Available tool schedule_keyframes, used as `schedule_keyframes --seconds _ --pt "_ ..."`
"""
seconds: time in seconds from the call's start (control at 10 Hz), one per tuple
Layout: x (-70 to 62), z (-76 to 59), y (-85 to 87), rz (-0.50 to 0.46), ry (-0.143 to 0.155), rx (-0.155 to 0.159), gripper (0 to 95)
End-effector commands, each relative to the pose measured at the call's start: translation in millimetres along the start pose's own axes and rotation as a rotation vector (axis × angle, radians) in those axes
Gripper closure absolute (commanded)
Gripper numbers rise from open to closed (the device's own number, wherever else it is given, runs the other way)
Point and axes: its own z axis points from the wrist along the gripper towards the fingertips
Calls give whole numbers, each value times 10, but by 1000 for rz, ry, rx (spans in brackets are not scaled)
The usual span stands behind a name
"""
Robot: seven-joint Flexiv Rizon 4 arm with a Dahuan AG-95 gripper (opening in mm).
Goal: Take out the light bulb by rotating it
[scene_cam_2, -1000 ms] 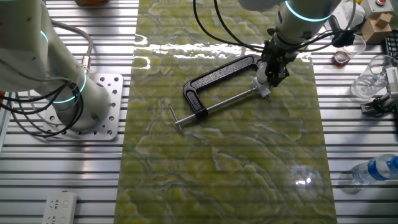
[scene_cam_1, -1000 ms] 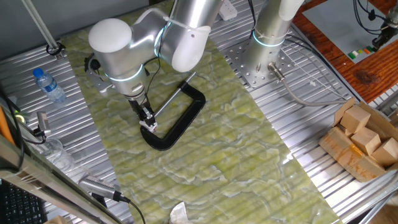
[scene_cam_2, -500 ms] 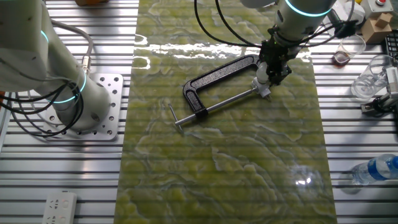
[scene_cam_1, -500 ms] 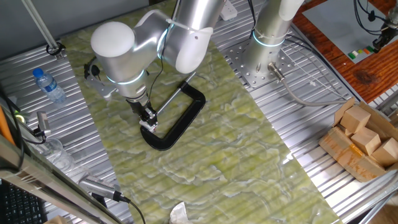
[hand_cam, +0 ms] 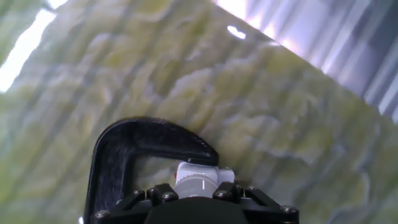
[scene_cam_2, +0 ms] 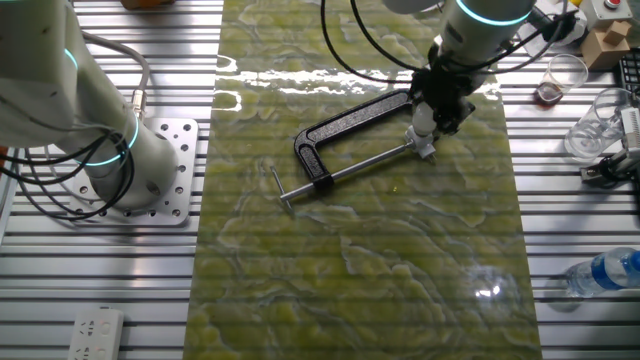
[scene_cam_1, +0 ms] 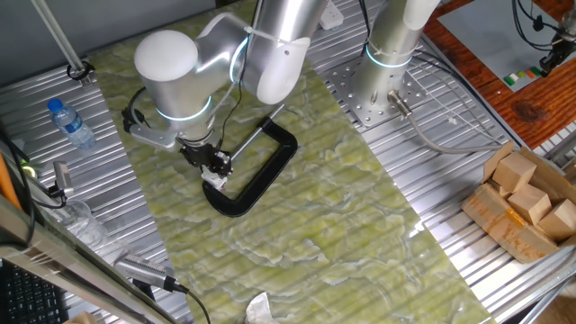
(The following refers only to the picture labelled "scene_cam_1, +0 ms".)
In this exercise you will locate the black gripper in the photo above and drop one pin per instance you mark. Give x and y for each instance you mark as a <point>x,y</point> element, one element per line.
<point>202,155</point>

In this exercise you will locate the black C-clamp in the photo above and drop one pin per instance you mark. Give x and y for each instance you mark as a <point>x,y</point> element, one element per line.
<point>270,171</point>

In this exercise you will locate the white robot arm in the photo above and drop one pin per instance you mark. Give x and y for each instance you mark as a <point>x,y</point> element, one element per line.
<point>171,85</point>

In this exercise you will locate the green marble pattern mat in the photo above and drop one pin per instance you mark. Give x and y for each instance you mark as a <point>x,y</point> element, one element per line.
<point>315,225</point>

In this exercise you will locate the white ribbed device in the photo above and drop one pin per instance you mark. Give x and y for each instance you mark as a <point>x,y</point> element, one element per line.
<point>139,270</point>

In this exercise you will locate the white zip tie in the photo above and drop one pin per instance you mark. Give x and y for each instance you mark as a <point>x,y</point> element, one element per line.
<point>270,38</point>

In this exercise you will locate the clear plastic cup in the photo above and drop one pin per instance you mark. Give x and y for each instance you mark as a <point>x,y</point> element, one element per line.
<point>83,222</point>

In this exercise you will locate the blue label water bottle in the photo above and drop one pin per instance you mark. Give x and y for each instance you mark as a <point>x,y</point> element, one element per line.
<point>72,123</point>

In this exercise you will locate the black and metal tool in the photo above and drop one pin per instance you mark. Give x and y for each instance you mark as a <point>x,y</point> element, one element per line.
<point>60,180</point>

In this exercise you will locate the white power strip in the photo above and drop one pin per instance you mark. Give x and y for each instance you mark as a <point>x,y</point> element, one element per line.
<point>332,15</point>

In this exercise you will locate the tan cardboard box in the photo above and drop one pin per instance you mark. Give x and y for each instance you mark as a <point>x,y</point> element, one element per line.
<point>81,319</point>

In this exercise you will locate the orange stick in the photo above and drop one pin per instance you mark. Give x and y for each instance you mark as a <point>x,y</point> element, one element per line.
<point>8,184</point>

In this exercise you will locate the black keyboard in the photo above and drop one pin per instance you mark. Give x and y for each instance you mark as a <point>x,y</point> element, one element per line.
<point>27,301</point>

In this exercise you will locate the light wooden block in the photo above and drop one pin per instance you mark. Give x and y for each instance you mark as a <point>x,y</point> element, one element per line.
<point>530,204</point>
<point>558,222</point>
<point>501,191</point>
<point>513,173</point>

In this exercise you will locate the brown wooden item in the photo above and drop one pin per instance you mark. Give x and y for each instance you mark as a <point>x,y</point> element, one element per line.
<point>499,225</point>

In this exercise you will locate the grey brick baseplate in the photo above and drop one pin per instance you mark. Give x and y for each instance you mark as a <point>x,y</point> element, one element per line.
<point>486,36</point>

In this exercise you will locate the green toy brick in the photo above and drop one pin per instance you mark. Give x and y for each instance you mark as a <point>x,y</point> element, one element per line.
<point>508,81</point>
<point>535,70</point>

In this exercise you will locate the white toy brick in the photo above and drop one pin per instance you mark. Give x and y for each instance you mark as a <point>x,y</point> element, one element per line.
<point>514,77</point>

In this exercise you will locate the brown wooden table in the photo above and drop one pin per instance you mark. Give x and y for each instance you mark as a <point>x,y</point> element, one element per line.
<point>531,112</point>

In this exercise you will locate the orange toy brick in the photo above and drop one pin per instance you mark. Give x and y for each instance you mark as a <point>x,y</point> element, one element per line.
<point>531,74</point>

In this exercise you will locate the aluminium profile bar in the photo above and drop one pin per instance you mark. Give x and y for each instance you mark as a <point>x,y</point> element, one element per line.
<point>553,292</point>

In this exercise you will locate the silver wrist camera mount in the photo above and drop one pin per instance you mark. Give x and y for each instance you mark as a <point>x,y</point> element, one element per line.
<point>153,137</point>

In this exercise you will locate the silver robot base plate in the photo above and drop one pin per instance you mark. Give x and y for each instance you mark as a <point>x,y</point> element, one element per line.
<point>364,114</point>

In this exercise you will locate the aluminium desk rail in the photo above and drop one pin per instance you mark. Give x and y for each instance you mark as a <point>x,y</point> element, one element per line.
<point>54,261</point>

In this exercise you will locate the aluminium frame pole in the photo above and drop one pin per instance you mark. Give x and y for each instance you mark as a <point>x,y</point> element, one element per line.
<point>56,33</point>

